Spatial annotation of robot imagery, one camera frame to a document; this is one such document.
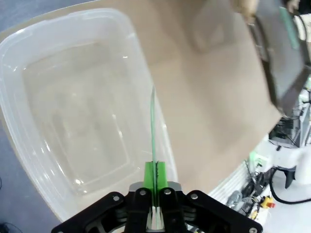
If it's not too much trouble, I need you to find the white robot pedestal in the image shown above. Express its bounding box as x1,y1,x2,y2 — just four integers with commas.
268,145,311,189

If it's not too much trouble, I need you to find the person's right hand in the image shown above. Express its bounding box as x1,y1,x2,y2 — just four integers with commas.
237,0,259,17

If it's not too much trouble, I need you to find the red emergency stop button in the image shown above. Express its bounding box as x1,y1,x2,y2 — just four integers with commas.
263,196,276,210

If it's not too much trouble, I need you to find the clear plastic box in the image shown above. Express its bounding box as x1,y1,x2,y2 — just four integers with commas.
0,8,178,223

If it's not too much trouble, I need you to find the dark brown tray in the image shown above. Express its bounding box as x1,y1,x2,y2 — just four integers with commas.
247,0,311,117

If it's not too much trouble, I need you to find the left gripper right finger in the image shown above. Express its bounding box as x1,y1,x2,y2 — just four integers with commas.
156,162,263,233

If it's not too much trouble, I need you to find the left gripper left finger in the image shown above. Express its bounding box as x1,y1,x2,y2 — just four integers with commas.
51,161,156,233

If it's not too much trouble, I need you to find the green white socket block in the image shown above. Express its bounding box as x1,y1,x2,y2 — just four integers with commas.
251,151,270,168

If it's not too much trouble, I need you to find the green perforated PCB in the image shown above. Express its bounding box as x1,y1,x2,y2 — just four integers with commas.
150,84,164,230

